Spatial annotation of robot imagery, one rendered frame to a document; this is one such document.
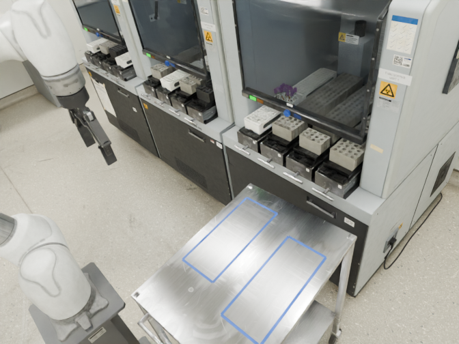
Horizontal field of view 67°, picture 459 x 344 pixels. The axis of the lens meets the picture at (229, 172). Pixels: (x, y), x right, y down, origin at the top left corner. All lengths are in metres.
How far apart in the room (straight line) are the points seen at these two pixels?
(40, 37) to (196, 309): 0.81
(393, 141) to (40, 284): 1.19
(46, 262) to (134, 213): 1.45
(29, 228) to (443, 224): 2.15
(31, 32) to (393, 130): 1.05
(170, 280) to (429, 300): 1.40
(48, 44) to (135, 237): 1.73
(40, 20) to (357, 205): 1.17
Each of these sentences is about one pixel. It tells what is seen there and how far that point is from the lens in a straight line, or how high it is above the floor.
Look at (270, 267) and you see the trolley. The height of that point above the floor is 0.82.
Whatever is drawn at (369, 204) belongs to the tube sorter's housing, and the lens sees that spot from 1.44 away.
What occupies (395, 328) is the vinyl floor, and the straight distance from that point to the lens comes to 2.02.
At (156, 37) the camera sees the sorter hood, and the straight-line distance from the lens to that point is 2.09.
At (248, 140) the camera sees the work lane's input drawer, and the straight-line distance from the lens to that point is 1.66.
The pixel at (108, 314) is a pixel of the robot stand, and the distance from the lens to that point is 1.34.
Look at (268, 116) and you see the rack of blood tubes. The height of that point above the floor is 0.86.
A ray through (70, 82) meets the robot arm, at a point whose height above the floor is 1.43.
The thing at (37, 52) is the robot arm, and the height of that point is 1.52.
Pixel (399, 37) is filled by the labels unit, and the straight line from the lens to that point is 1.13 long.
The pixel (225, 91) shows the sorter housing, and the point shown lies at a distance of 1.77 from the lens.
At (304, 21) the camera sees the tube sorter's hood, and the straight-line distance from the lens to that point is 1.27.
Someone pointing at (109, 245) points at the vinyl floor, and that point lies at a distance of 2.48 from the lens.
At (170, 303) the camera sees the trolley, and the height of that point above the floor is 0.82.
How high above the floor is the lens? 1.79
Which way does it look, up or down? 42 degrees down
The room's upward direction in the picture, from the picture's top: 10 degrees counter-clockwise
